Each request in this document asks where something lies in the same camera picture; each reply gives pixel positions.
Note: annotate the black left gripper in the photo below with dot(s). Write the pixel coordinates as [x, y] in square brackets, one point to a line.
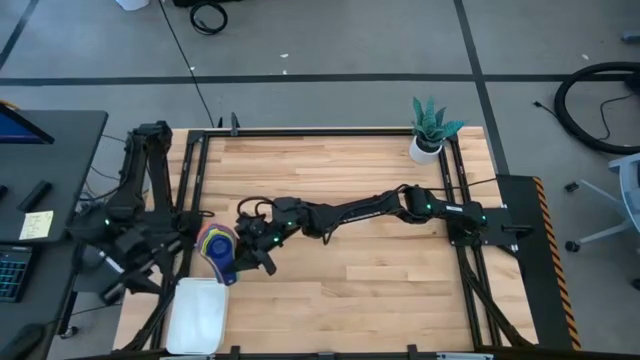
[140, 247]

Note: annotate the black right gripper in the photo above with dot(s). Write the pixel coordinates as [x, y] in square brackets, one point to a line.
[262, 232]

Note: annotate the orange measuring cup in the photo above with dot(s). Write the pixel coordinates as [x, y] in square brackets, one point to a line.
[198, 241]

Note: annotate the white plastic basket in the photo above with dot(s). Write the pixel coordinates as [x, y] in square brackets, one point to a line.
[197, 320]

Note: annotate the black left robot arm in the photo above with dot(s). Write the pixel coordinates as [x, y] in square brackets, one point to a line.
[150, 170]

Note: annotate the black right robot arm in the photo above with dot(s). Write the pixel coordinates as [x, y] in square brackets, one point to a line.
[360, 212]

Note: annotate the yellow sticky note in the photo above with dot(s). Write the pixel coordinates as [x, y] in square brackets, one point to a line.
[36, 225]

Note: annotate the backlit keyboard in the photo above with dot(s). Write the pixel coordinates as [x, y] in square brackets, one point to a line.
[12, 275]

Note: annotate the black rounded pad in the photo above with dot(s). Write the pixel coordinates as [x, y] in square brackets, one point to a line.
[20, 342]

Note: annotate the black remote control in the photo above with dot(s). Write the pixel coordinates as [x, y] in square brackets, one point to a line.
[34, 196]

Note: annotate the black desk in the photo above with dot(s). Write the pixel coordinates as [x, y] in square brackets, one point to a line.
[60, 165]

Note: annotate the black clamp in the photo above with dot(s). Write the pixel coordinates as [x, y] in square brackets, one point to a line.
[234, 122]

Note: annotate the laptop screen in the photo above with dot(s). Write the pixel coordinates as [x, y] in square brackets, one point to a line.
[15, 131]

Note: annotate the green plant in white pot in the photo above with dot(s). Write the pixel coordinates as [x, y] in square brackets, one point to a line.
[424, 152]

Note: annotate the black hazard-striped platform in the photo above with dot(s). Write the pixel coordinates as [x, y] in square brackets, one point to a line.
[530, 300]

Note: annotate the white bucket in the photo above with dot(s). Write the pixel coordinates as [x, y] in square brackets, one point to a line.
[131, 4]

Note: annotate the grey office chair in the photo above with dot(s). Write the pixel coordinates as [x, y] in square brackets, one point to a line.
[631, 185]

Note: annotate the black metal table frame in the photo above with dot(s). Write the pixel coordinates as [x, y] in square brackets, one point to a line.
[275, 132]

